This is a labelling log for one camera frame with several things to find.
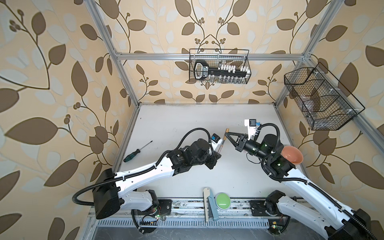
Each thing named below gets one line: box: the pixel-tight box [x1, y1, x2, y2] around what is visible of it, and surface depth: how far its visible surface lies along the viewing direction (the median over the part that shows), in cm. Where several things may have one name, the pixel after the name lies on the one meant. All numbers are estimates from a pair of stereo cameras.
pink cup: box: [281, 145, 304, 165], surface depth 89 cm
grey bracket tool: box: [203, 187, 220, 223], surface depth 75 cm
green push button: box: [214, 192, 231, 211], surface depth 77 cm
